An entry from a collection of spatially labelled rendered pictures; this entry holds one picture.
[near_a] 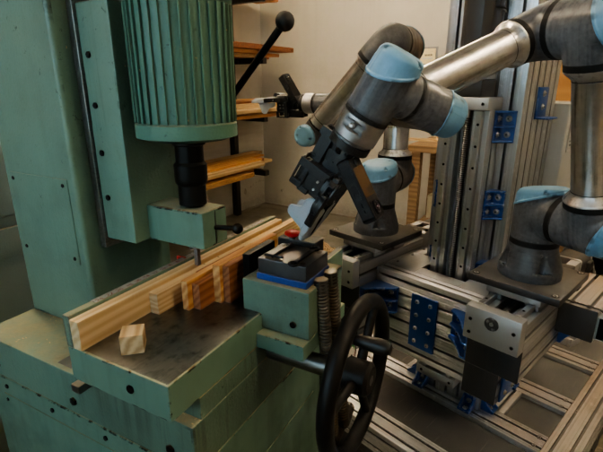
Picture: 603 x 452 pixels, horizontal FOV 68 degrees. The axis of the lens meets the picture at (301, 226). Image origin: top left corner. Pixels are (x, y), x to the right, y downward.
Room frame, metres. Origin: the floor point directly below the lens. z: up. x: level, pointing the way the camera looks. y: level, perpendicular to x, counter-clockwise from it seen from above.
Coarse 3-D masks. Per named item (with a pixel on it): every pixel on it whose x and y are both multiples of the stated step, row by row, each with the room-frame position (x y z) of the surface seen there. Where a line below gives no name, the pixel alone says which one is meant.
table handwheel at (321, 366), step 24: (360, 312) 0.62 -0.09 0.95; (384, 312) 0.72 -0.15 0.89; (336, 336) 0.58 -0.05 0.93; (384, 336) 0.75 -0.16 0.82; (288, 360) 0.69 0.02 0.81; (312, 360) 0.67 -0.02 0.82; (336, 360) 0.55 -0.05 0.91; (360, 360) 0.65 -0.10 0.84; (384, 360) 0.74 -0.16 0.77; (336, 384) 0.53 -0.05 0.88; (360, 384) 0.61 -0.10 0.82; (336, 408) 0.55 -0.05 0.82; (360, 408) 0.70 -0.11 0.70; (360, 432) 0.65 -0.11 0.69
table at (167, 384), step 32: (160, 320) 0.68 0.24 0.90; (192, 320) 0.68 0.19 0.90; (224, 320) 0.68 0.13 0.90; (256, 320) 0.69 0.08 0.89; (96, 352) 0.58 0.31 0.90; (160, 352) 0.58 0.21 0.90; (192, 352) 0.58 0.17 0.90; (224, 352) 0.61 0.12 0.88; (288, 352) 0.65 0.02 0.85; (96, 384) 0.57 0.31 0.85; (128, 384) 0.54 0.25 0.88; (160, 384) 0.51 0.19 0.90; (192, 384) 0.54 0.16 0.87; (160, 416) 0.51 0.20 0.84
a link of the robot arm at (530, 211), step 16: (528, 192) 1.04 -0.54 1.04; (544, 192) 1.02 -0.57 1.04; (560, 192) 1.01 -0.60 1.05; (528, 208) 1.03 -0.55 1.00; (544, 208) 1.00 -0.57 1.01; (512, 224) 1.07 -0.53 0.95; (528, 224) 1.02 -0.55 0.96; (544, 224) 0.98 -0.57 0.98; (528, 240) 1.02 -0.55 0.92; (544, 240) 1.01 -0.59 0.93
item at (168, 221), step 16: (160, 208) 0.80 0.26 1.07; (176, 208) 0.79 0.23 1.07; (192, 208) 0.79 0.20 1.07; (208, 208) 0.79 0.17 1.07; (224, 208) 0.81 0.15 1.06; (160, 224) 0.80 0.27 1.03; (176, 224) 0.78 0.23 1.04; (192, 224) 0.76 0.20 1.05; (208, 224) 0.77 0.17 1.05; (224, 224) 0.81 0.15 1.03; (176, 240) 0.78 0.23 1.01; (192, 240) 0.76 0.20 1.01; (208, 240) 0.76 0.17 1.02
